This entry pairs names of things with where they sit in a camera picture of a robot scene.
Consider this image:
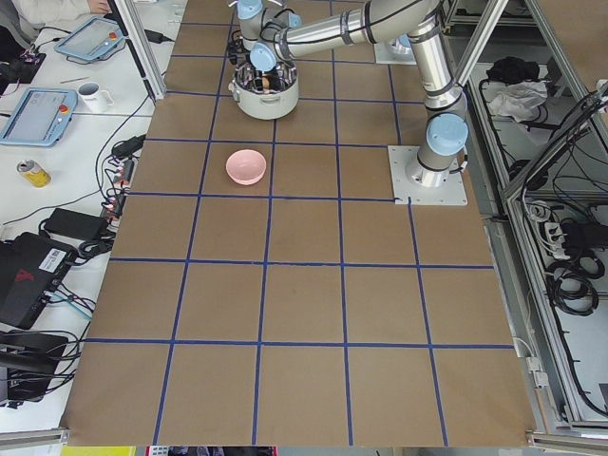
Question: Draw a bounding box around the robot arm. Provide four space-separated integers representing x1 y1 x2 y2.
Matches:
237 0 468 188
236 0 302 51

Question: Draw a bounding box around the yellow can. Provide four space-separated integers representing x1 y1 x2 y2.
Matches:
16 160 51 188

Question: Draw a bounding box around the white cloth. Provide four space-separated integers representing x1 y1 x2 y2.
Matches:
488 82 548 123

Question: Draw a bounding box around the aluminium frame post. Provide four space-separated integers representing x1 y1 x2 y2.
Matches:
108 0 166 103

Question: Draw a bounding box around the pink bowl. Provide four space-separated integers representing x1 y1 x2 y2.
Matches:
225 149 267 185

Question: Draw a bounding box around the white power strip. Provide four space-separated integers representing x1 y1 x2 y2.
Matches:
525 200 570 260

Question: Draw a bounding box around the pale green cooking pot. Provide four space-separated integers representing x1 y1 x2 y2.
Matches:
228 62 299 120

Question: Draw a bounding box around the coiled black cable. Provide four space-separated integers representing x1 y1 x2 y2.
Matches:
545 256 602 317

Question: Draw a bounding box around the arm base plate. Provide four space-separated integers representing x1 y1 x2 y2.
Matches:
388 145 468 206
374 34 416 66

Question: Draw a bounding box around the near teach pendant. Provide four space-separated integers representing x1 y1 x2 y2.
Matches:
1 87 78 147

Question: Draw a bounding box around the black docking station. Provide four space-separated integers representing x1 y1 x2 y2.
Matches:
42 208 108 240

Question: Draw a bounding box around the teach pendant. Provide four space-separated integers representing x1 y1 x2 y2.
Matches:
54 17 124 63
1 87 78 147

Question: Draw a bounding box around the far teach pendant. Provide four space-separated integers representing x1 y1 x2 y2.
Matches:
54 17 124 63

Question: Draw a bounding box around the black clothing pile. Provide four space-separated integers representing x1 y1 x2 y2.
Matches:
486 56 540 85

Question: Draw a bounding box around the white mug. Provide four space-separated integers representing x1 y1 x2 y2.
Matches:
77 82 115 114

